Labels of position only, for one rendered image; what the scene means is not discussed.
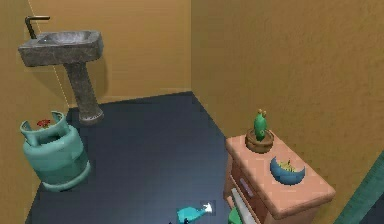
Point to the teal gas cylinder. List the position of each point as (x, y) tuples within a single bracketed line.
[(55, 156)]

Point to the dark bent faucet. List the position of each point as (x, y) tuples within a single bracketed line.
[(31, 26)]

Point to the blue bowl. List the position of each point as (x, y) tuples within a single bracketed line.
[(286, 173)]

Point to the grey stone pedestal sink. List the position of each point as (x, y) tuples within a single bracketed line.
[(73, 50)]

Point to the pink wooden cabinet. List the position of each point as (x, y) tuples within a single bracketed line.
[(283, 186)]

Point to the green object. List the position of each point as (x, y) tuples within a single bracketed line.
[(235, 217)]

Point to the green cactus in brown pot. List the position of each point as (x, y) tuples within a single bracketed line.
[(260, 136)]

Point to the teal door frame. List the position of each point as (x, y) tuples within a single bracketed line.
[(363, 196)]

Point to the cyan spray bottle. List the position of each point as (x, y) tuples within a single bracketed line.
[(190, 213)]

